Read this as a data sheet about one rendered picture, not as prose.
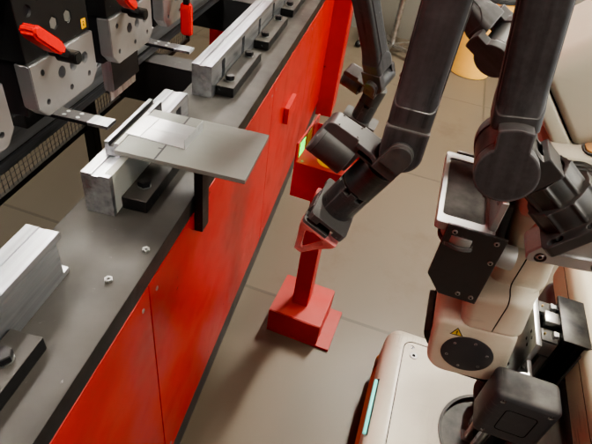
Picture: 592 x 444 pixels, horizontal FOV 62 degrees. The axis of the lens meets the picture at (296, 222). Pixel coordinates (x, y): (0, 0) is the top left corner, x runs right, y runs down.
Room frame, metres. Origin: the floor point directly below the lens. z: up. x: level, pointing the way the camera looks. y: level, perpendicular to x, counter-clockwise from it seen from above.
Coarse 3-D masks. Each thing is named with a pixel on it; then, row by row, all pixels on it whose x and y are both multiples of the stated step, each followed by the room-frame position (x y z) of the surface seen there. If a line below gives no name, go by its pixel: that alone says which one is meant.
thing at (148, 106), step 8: (144, 104) 0.97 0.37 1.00; (152, 104) 0.99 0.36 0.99; (160, 104) 0.99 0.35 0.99; (136, 112) 0.93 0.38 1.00; (144, 112) 0.95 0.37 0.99; (128, 120) 0.89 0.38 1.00; (136, 120) 0.91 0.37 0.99; (120, 128) 0.86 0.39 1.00; (128, 128) 0.88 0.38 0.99; (112, 136) 0.82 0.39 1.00; (120, 136) 0.84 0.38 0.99; (112, 144) 0.80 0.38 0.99; (112, 152) 0.80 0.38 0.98
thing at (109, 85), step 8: (136, 56) 0.91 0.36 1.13; (104, 64) 0.82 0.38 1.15; (112, 64) 0.82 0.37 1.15; (120, 64) 0.85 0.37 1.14; (128, 64) 0.87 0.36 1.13; (136, 64) 0.91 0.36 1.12; (104, 72) 0.82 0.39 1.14; (112, 72) 0.82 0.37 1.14; (120, 72) 0.84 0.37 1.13; (128, 72) 0.87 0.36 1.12; (136, 72) 0.90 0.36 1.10; (104, 80) 0.82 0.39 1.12; (112, 80) 0.82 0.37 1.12; (120, 80) 0.84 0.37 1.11; (128, 80) 0.89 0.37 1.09; (112, 88) 0.82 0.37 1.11; (120, 88) 0.85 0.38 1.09; (112, 96) 0.82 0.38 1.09
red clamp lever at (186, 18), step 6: (186, 0) 1.01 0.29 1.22; (186, 6) 1.01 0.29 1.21; (186, 12) 1.00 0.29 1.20; (192, 12) 1.02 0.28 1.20; (186, 18) 1.00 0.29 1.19; (192, 18) 1.02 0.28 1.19; (186, 24) 1.00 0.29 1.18; (192, 24) 1.02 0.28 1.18; (186, 30) 1.00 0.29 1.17; (192, 30) 1.01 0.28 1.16
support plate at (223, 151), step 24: (168, 120) 0.92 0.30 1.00; (192, 120) 0.93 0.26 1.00; (120, 144) 0.80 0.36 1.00; (144, 144) 0.81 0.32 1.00; (192, 144) 0.84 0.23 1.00; (216, 144) 0.85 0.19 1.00; (240, 144) 0.87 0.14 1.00; (264, 144) 0.89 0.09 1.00; (192, 168) 0.76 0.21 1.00; (216, 168) 0.77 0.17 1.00; (240, 168) 0.78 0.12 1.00
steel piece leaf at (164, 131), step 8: (160, 120) 0.91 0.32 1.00; (152, 128) 0.87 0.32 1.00; (160, 128) 0.88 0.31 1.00; (168, 128) 0.88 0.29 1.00; (176, 128) 0.89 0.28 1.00; (184, 128) 0.89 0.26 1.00; (192, 128) 0.90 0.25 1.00; (200, 128) 0.89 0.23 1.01; (144, 136) 0.84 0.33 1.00; (152, 136) 0.84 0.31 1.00; (160, 136) 0.85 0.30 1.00; (168, 136) 0.85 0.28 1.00; (176, 136) 0.86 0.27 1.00; (184, 136) 0.86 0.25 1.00; (192, 136) 0.85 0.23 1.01; (168, 144) 0.82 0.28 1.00; (176, 144) 0.82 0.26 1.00; (184, 144) 0.82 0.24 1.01
